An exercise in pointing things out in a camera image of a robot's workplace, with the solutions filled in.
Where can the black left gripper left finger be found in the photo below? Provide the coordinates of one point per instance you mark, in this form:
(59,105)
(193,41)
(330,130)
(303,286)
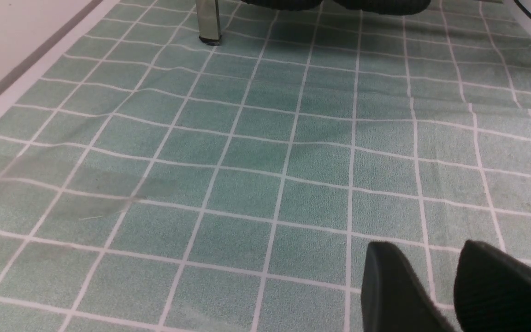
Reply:
(392,296)

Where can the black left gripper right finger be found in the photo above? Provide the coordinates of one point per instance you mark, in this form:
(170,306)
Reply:
(492,290)

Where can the green checkered floor mat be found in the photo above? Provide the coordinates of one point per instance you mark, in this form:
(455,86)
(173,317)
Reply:
(152,183)

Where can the black knit sneaker right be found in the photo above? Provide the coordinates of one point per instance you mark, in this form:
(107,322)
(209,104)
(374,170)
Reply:
(386,7)

